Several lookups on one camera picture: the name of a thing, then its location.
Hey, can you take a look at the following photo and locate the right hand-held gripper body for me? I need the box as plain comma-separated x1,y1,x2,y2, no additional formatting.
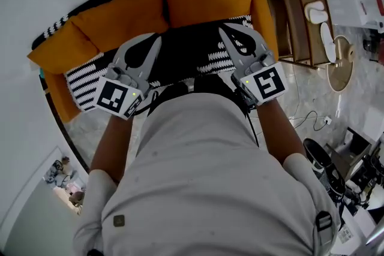
230,52,290,106

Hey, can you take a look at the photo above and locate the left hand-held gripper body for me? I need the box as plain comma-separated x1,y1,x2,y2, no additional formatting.
91,64,151,121

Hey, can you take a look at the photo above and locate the person's right forearm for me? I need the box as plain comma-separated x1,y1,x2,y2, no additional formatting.
254,98,307,166

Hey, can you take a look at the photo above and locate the person's left forearm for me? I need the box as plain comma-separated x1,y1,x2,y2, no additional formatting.
89,115,133,183

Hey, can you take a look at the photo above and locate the black waist device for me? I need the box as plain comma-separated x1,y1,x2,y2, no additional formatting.
236,83,256,112

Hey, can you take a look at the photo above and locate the wooden side shelf rack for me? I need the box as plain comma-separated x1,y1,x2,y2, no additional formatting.
263,0,335,70

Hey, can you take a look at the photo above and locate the white slipper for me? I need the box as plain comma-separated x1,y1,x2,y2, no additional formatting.
320,22,337,64
304,0,330,25

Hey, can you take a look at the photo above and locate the grey white fabric bundle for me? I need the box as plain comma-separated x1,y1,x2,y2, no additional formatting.
44,157,78,186

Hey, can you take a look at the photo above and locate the white cardboard box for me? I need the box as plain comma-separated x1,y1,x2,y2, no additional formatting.
325,0,384,29

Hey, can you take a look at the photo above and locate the black backpack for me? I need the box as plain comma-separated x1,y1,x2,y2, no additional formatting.
302,137,346,198

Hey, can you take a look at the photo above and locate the brown handbag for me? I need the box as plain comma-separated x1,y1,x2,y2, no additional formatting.
68,190,86,207

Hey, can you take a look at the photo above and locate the person's white shirt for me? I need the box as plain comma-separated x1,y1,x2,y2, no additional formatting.
71,92,341,256

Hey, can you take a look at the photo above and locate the black equipment rig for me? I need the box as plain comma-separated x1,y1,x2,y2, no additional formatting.
344,152,384,210

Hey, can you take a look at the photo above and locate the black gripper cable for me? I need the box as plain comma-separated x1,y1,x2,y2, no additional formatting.
131,89,160,118
244,107,260,147

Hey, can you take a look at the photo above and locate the black floor cable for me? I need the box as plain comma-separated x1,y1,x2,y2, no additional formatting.
289,110,328,131

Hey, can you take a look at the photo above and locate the grey shoulder strap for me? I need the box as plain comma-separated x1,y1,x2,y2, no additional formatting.
314,210,335,249

